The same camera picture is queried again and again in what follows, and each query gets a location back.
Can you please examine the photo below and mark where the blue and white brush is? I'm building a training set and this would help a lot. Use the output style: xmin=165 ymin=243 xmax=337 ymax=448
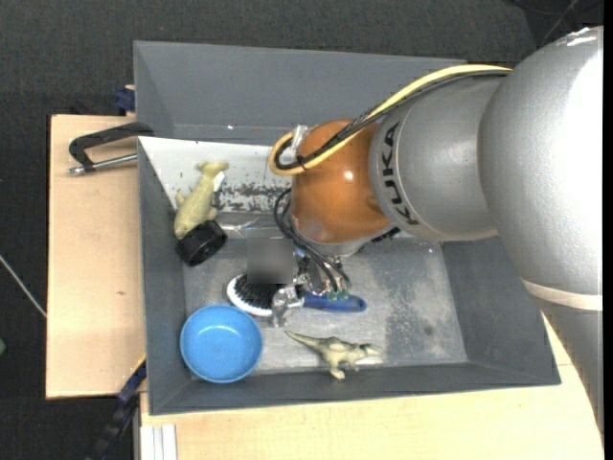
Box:
xmin=225 ymin=271 xmax=369 ymax=318

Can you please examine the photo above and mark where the green toy dinosaur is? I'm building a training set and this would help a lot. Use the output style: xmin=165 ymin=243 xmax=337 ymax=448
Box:
xmin=284 ymin=330 xmax=384 ymax=380

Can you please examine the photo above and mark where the blue bowl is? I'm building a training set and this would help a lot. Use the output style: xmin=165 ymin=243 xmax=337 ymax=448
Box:
xmin=179 ymin=304 xmax=264 ymax=384

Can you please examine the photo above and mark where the black toy wheel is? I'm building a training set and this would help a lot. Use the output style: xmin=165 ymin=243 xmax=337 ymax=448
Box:
xmin=174 ymin=219 xmax=229 ymax=267

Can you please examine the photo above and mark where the grey metal bin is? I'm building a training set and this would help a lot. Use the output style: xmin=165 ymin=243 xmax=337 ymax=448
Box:
xmin=132 ymin=39 xmax=562 ymax=416

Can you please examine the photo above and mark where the pale green toy dolphin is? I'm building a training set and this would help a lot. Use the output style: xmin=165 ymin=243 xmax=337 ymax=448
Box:
xmin=172 ymin=160 xmax=231 ymax=240

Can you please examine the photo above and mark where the brown cardboard board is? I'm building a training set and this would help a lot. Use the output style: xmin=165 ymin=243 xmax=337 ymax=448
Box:
xmin=45 ymin=114 xmax=148 ymax=401

